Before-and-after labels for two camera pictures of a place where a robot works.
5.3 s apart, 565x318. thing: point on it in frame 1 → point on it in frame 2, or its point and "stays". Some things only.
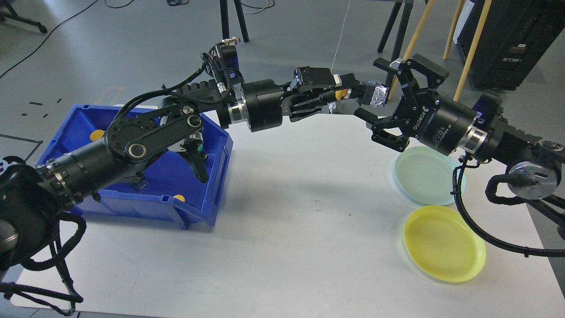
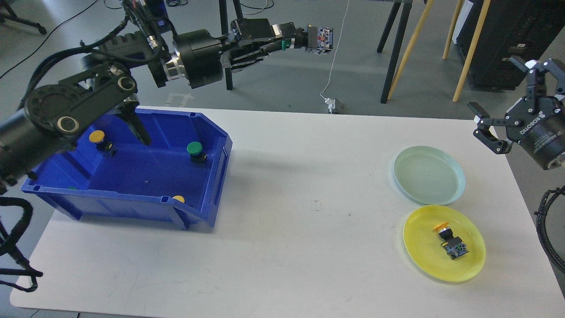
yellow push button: [341, 94] → [455, 247]
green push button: [140, 184] → [315, 40]
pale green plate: [425, 176] stays
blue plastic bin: [168, 191] stays
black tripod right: [404, 22] stays
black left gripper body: [261, 108] → [200, 54]
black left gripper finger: [322, 80] → [260, 28]
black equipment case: [516, 35] stays
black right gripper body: [443, 126] → [543, 132]
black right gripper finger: [399, 143] → [485, 133]
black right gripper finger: [435, 74] → [536, 83]
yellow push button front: [180, 197] stays
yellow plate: [441, 243] stays
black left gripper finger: [305, 105] → [245, 53]
